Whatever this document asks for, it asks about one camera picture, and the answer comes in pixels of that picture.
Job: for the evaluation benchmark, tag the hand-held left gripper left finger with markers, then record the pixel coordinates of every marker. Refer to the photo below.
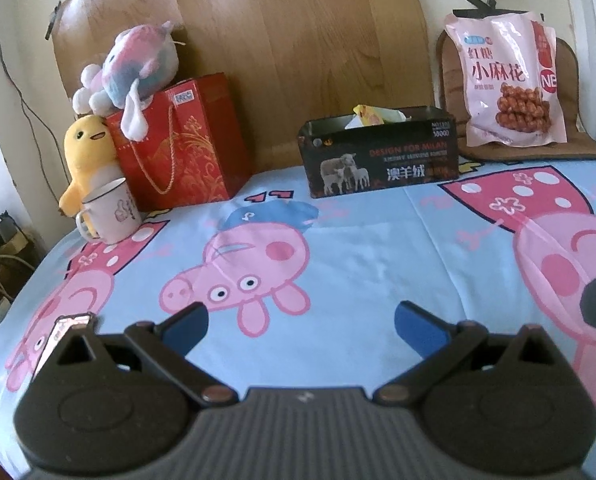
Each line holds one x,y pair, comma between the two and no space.
185,327

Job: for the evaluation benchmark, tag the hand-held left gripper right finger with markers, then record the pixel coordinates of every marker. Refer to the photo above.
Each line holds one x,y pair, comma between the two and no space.
418,327

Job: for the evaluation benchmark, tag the black printed storage box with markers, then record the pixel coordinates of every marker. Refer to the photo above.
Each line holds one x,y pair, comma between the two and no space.
378,160

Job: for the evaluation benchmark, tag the light green snack packet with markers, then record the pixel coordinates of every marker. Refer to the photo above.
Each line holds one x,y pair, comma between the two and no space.
395,116

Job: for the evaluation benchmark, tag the jelly cup with yellow lid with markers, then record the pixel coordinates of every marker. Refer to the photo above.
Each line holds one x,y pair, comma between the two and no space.
368,115

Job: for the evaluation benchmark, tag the printed blanket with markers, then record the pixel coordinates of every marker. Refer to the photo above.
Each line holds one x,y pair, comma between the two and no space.
378,260

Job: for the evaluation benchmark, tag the smartphone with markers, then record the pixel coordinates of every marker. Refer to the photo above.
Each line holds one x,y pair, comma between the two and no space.
58,332

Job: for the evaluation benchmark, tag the white enamel mug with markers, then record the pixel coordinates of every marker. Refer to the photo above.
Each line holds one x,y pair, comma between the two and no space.
113,210

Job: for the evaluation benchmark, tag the brown seat cushion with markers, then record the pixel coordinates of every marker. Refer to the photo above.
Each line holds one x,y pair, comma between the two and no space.
528,153

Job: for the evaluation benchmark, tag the red gift bag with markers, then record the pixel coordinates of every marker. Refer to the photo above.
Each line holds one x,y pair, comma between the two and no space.
198,150

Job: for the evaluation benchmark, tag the yellow plush toy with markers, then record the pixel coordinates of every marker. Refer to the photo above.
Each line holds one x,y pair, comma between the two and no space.
85,155

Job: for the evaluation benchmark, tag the large pink snack bag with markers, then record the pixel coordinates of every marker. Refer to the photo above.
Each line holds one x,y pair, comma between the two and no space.
498,85

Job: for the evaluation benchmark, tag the pastel plush toy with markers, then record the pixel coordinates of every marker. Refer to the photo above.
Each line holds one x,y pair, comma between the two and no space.
138,60

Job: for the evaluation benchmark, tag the wooden headboard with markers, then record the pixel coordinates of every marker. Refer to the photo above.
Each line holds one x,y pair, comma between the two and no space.
303,35

